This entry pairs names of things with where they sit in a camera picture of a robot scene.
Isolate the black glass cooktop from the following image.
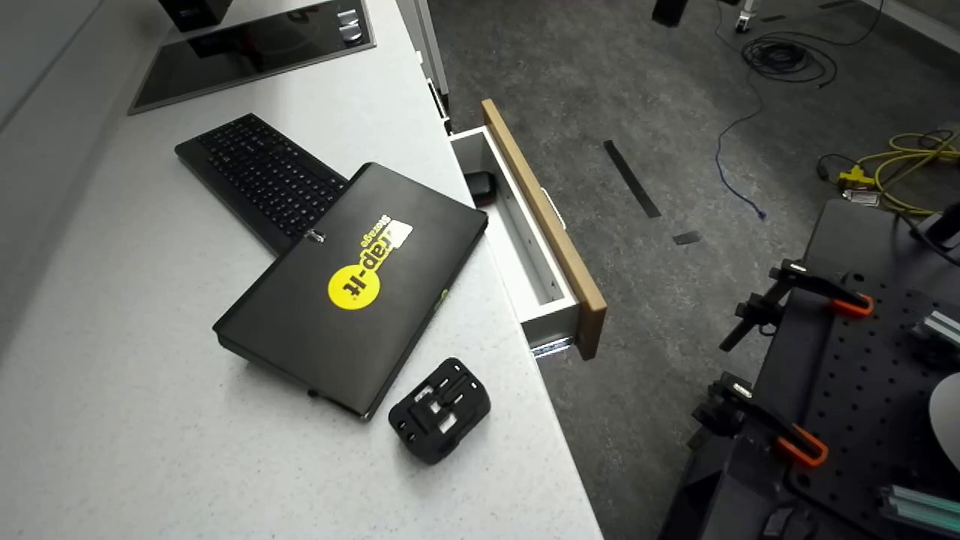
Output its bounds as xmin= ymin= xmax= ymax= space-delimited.
xmin=127 ymin=0 xmax=377 ymax=116

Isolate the black clamp with orange tips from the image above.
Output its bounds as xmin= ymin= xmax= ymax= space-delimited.
xmin=718 ymin=258 xmax=876 ymax=354
xmin=689 ymin=372 xmax=830 ymax=470

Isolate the black flat case yellow sticker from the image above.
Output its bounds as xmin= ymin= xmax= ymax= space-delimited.
xmin=211 ymin=161 xmax=490 ymax=422

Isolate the black keyboard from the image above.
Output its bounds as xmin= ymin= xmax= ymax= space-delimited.
xmin=174 ymin=112 xmax=351 ymax=257

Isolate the yellow cable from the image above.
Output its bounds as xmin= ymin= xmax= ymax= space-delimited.
xmin=838 ymin=130 xmax=960 ymax=219

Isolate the aluminium rail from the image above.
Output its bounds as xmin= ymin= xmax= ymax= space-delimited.
xmin=910 ymin=308 xmax=960 ymax=350
xmin=877 ymin=483 xmax=960 ymax=538

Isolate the blue cable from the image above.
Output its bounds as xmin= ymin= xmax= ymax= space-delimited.
xmin=713 ymin=90 xmax=768 ymax=221

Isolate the coil of black cable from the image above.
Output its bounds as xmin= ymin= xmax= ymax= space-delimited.
xmin=740 ymin=33 xmax=839 ymax=89

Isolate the long black tape strip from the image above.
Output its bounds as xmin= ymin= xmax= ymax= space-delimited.
xmin=603 ymin=139 xmax=663 ymax=220

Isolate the black travel adapter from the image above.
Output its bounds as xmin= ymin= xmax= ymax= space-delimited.
xmin=387 ymin=357 xmax=493 ymax=467

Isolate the white drawer with wooden front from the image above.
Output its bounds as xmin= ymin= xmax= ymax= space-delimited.
xmin=450 ymin=98 xmax=608 ymax=362

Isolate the black box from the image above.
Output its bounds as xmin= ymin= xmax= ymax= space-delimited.
xmin=157 ymin=0 xmax=234 ymax=33

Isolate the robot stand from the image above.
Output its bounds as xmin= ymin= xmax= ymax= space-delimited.
xmin=658 ymin=198 xmax=960 ymax=540

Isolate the black computer mouse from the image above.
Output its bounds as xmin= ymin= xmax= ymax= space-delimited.
xmin=463 ymin=171 xmax=499 ymax=208

